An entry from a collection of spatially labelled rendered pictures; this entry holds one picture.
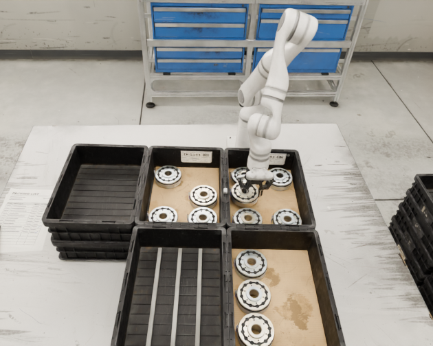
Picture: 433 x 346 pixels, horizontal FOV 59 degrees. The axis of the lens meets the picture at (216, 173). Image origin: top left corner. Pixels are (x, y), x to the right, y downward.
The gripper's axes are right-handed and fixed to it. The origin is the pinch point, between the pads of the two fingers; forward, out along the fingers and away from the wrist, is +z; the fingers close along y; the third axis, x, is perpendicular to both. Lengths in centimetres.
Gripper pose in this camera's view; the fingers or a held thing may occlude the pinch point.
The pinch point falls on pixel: (253, 192)
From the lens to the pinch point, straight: 143.2
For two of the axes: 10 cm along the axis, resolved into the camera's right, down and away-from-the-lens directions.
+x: 0.1, 7.0, -7.1
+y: -10.0, -0.2, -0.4
